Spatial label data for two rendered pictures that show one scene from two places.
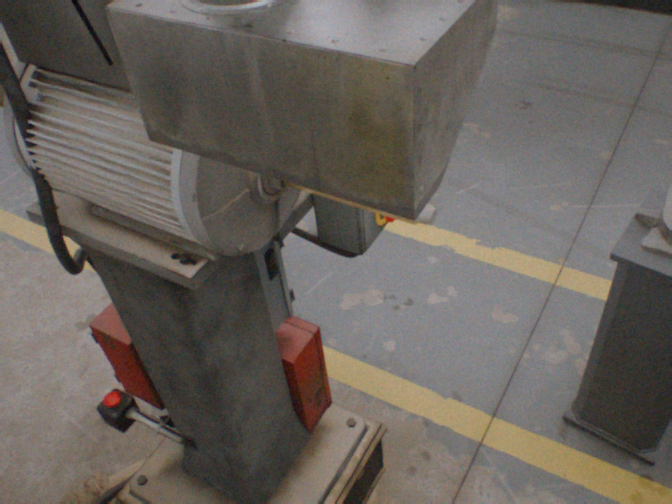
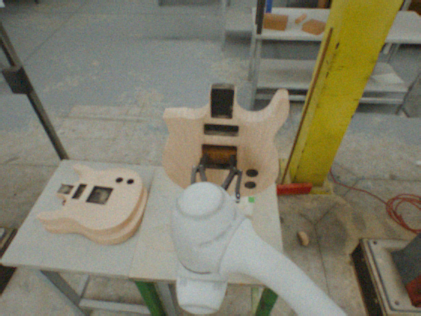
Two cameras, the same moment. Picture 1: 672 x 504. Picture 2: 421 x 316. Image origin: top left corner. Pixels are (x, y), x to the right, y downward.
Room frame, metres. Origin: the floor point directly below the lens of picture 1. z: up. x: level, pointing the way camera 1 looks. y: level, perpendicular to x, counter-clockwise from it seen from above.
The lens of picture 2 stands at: (0.79, -1.18, 2.06)
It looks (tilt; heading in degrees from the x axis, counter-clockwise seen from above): 46 degrees down; 148
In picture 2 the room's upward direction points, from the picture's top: straight up
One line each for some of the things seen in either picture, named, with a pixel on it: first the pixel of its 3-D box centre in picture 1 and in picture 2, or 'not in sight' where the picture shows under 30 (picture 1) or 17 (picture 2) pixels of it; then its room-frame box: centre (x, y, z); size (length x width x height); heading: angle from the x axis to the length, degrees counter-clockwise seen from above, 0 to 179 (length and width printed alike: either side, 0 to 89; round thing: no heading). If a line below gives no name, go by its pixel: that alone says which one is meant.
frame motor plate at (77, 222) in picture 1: (155, 200); not in sight; (0.84, 0.29, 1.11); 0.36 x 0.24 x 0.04; 55
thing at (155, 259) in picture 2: not in sight; (210, 256); (0.18, -0.80, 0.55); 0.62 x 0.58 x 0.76; 55
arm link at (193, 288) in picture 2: not in sight; (203, 270); (0.57, -1.06, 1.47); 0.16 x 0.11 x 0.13; 142
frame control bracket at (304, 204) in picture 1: (300, 199); not in sight; (0.90, 0.06, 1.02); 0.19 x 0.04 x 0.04; 145
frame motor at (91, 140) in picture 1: (164, 134); not in sight; (0.80, 0.23, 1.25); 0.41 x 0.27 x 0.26; 55
